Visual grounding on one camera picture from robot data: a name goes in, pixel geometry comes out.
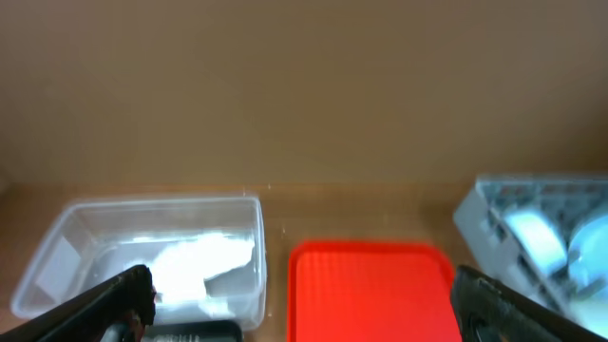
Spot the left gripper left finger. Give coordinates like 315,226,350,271
1,264,156,342

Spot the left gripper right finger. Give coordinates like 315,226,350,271
450,265,607,342

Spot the white napkin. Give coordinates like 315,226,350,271
148,233,255,304

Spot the light blue bowl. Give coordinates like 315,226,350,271
503,207,568,276

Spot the light blue plate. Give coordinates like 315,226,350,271
568,218,607,300

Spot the grey dishwasher rack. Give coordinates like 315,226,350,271
453,175,607,336

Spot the black plastic tray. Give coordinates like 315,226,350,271
142,320,244,342

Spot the clear plastic bin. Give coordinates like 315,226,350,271
10,196,267,331

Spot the red serving tray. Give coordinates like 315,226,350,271
286,240,461,342

